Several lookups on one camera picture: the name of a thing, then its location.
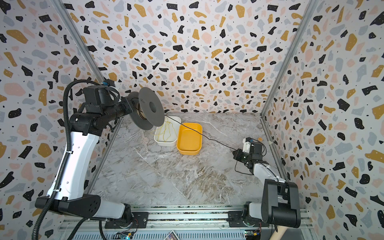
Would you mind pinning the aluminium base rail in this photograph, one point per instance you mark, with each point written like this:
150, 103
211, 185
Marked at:
194, 223

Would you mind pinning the wooden mallet handle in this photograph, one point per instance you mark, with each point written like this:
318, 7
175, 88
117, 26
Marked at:
277, 235

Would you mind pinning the grey cable spool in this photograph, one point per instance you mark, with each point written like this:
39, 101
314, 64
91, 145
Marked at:
148, 111

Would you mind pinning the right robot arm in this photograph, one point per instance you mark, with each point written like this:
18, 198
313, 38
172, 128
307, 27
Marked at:
280, 200

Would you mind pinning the yellow rectangular tray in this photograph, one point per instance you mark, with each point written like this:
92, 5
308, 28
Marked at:
190, 139

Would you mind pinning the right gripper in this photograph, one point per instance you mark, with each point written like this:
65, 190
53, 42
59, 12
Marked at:
243, 157

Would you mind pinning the white rectangular tray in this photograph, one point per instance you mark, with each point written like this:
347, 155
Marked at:
167, 134

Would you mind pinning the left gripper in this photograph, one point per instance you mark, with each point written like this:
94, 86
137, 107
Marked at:
126, 103

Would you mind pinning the perforated metal plate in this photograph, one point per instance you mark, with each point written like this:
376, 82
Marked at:
145, 141

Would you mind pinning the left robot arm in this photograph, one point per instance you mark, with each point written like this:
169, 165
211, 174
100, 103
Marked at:
83, 130

